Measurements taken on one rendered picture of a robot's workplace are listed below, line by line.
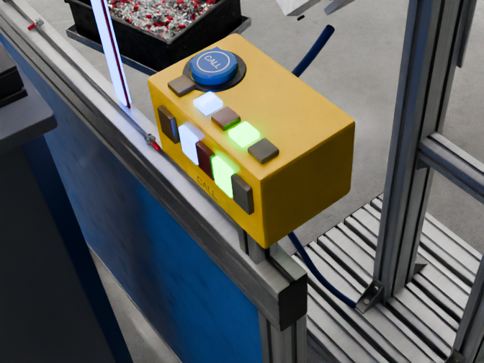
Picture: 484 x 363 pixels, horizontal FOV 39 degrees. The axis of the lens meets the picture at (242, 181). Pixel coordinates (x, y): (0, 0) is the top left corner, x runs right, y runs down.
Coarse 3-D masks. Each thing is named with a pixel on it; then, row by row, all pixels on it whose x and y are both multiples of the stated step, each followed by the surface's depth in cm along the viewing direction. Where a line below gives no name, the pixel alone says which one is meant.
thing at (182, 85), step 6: (180, 78) 58; (186, 78) 58; (168, 84) 58; (174, 84) 58; (180, 84) 57; (186, 84) 57; (192, 84) 57; (174, 90) 57; (180, 90) 57; (186, 90) 57; (192, 90) 58; (180, 96) 57
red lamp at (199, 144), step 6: (198, 144) 56; (204, 144) 56; (198, 150) 56; (204, 150) 55; (210, 150) 55; (198, 156) 57; (204, 156) 56; (210, 156) 55; (198, 162) 57; (204, 162) 56; (210, 162) 55; (204, 168) 57; (210, 168) 56; (210, 174) 56
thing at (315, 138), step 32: (256, 64) 60; (160, 96) 59; (192, 96) 57; (224, 96) 57; (256, 96) 57; (288, 96) 57; (320, 96) 56; (160, 128) 63; (192, 128) 56; (256, 128) 54; (288, 128) 54; (320, 128) 54; (352, 128) 54; (224, 160) 54; (288, 160) 52; (320, 160) 54; (352, 160) 58; (224, 192) 58; (256, 192) 52; (288, 192) 54; (320, 192) 57; (256, 224) 55; (288, 224) 57
